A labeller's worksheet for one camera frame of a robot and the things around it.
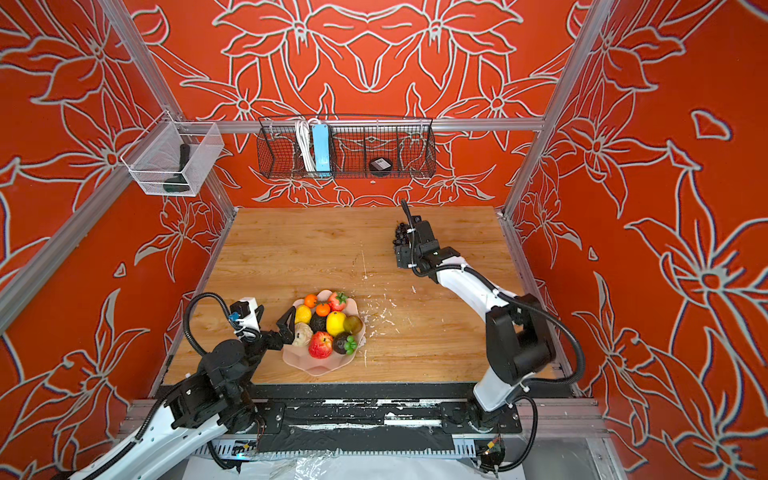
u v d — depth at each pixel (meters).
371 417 0.74
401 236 1.06
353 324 0.80
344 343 0.77
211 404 0.54
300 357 0.80
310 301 0.87
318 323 0.83
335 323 0.81
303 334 0.79
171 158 0.90
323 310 0.83
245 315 0.61
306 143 0.89
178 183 0.79
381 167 0.95
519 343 0.45
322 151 0.90
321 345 0.78
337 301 0.85
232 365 0.52
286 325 0.65
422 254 0.68
